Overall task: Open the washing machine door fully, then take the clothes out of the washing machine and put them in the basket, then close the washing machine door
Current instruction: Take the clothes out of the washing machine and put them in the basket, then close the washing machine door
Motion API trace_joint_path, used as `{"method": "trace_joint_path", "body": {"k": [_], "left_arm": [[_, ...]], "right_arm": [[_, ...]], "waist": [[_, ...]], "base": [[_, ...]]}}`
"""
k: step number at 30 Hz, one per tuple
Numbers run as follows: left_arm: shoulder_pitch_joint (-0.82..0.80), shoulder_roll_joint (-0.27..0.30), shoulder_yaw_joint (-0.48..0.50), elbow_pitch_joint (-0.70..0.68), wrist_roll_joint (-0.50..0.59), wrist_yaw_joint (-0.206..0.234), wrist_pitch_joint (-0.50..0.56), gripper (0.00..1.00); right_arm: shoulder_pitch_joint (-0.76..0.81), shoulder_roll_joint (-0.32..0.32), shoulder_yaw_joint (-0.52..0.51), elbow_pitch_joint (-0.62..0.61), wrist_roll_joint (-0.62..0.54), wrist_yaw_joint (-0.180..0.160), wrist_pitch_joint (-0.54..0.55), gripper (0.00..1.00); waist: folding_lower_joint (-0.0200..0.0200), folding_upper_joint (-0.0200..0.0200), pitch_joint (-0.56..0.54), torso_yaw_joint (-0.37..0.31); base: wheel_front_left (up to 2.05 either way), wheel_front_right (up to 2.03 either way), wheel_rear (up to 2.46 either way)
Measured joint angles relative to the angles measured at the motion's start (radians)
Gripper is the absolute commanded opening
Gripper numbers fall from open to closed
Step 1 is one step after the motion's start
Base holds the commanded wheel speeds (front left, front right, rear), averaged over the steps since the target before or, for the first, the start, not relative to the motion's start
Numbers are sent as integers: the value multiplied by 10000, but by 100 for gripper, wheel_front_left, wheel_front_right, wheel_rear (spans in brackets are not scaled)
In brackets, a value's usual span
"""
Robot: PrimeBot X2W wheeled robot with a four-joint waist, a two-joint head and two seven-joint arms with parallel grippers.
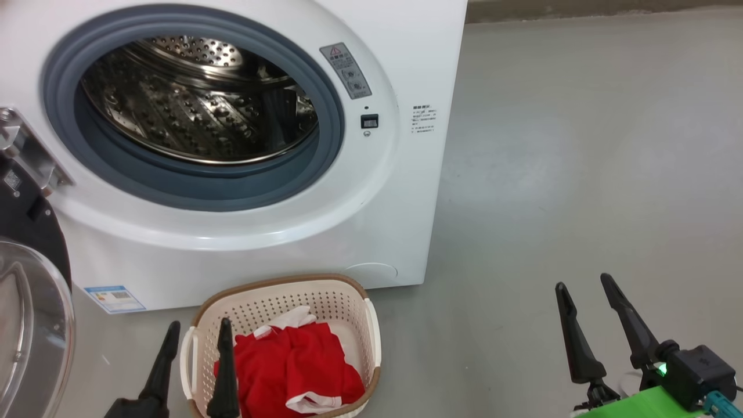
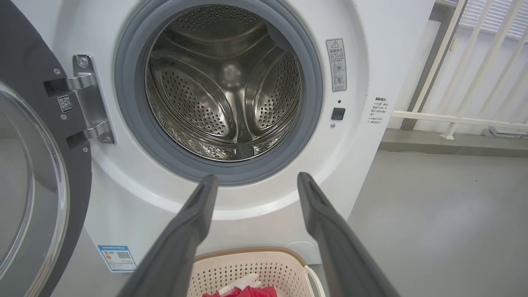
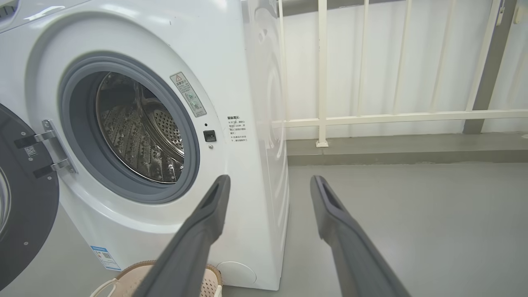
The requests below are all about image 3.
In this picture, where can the grey warning sticker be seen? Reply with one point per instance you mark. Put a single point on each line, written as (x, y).
(188, 95)

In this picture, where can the black door latch socket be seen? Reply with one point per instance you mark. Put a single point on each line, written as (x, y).
(209, 135)

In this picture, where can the white front-load washing machine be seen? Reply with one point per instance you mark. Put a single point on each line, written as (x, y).
(231, 62)

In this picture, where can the blue energy label sticker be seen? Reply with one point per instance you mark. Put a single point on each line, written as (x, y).
(105, 258)

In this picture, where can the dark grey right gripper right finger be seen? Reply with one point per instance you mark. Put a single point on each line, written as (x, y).
(354, 255)

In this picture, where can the cream perforated laundry basket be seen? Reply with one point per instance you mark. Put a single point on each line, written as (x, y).
(128, 280)

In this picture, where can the grey rubber door gasket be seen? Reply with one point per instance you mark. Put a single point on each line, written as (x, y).
(78, 123)

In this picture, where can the round white filter cover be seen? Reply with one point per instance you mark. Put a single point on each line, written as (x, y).
(237, 273)

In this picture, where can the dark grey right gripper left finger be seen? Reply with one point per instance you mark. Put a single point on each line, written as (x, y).
(185, 255)

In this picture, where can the metal door hinge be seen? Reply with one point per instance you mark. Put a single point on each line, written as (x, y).
(53, 136)

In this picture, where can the dark round washing machine door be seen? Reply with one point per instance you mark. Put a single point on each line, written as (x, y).
(24, 214)

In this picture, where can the white metal railing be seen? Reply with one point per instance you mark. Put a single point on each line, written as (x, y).
(412, 117)

